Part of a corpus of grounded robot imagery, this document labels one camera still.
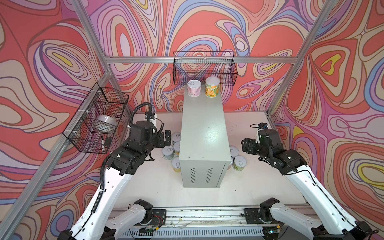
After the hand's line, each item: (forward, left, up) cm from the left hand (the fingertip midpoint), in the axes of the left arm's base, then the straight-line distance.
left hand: (162, 130), depth 67 cm
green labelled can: (-3, -41, -28) cm, 49 cm away
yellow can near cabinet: (-9, -7, 0) cm, 12 cm away
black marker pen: (-2, +31, -8) cm, 32 cm away
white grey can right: (+5, -40, -27) cm, 48 cm away
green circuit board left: (-35, +10, -35) cm, 51 cm away
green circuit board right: (-36, -53, -33) cm, 71 cm away
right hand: (-2, -43, -11) cm, 44 cm away
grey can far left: (-4, -6, +1) cm, 8 cm away
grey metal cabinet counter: (-13, -19, +1) cm, 23 cm away
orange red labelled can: (-2, -37, -33) cm, 49 cm away
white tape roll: (+7, +29, -2) cm, 30 cm away
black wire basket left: (+4, +35, -3) cm, 35 cm away
